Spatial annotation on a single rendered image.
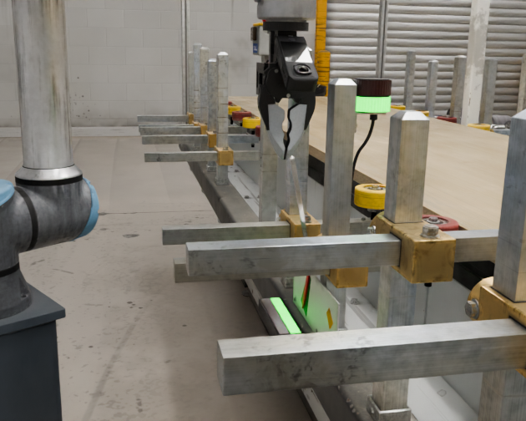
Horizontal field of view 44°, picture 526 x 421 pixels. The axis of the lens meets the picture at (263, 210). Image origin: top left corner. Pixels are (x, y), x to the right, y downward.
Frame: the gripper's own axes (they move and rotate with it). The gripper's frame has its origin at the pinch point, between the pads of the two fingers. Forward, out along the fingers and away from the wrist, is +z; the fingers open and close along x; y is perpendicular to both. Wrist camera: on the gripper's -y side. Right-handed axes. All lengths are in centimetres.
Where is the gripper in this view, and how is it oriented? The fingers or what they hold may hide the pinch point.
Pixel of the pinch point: (285, 152)
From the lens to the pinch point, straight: 104.5
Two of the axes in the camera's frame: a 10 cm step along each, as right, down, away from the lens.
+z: -0.2, 9.7, 2.5
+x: -9.8, 0.3, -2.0
